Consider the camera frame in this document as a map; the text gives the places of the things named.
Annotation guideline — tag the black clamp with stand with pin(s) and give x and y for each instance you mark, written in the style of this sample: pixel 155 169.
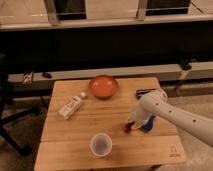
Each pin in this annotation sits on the black clamp with stand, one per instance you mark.
pixel 186 67

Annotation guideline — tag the striped clamp on ledge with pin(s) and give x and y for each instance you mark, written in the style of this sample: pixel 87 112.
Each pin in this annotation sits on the striped clamp on ledge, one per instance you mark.
pixel 28 77

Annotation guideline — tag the clear plastic cup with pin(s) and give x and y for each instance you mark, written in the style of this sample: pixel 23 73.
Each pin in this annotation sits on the clear plastic cup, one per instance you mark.
pixel 101 145

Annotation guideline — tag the black rectangular case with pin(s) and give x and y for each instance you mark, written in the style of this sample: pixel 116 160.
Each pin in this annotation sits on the black rectangular case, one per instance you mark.
pixel 141 92

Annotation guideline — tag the orange bowl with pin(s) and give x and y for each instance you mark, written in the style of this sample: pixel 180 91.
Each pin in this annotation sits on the orange bowl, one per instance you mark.
pixel 103 86

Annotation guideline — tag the small black object on ledge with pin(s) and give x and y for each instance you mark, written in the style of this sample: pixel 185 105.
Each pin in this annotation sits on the small black object on ledge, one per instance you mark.
pixel 46 75

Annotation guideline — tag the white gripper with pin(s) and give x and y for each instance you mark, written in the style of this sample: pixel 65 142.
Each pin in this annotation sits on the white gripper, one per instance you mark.
pixel 139 116

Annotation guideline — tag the wooden table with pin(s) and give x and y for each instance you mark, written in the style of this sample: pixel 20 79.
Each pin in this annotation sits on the wooden table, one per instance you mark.
pixel 65 144

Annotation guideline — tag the red pepper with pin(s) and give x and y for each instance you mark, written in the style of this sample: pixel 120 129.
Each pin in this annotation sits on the red pepper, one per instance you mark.
pixel 128 127

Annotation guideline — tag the blue sponge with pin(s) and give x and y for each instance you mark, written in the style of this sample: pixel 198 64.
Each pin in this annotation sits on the blue sponge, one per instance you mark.
pixel 149 125

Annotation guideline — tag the white plastic bottle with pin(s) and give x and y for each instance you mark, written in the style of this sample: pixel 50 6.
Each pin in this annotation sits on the white plastic bottle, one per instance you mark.
pixel 71 107

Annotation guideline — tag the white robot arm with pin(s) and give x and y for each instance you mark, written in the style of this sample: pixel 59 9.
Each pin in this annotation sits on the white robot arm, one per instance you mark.
pixel 155 103

